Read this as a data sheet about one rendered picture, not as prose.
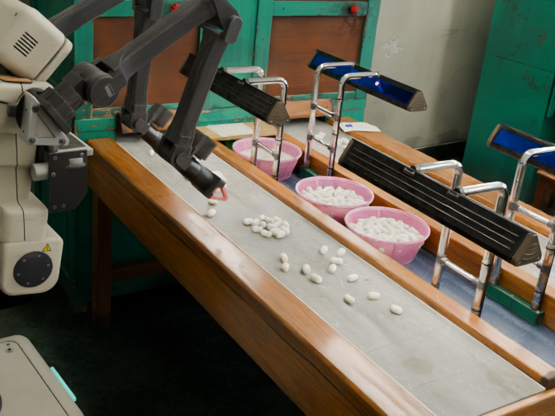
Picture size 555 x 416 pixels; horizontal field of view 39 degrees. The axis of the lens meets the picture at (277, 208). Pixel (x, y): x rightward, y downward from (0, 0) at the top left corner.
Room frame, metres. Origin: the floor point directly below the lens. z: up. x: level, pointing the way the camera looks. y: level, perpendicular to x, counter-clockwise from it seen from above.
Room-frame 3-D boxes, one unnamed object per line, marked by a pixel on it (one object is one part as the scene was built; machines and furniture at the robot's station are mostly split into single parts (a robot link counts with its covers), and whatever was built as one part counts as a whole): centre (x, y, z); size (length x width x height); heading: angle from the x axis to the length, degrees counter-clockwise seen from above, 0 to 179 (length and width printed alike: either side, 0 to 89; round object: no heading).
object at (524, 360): (2.21, -0.15, 0.71); 1.81 x 0.05 x 0.11; 35
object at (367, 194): (2.44, -0.19, 0.72); 0.27 x 0.27 x 0.10
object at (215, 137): (2.98, 0.19, 0.77); 0.33 x 0.15 x 0.01; 125
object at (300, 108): (3.22, -0.06, 0.83); 0.30 x 0.06 x 0.07; 125
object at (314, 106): (2.77, -0.20, 0.90); 0.20 x 0.19 x 0.45; 35
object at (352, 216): (2.21, -0.35, 0.72); 0.27 x 0.27 x 0.10
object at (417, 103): (2.82, -0.26, 1.08); 0.62 x 0.08 x 0.07; 35
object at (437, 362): (2.11, 0.00, 0.73); 1.81 x 0.30 x 0.02; 35
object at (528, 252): (1.70, -0.35, 1.08); 0.62 x 0.08 x 0.07; 35
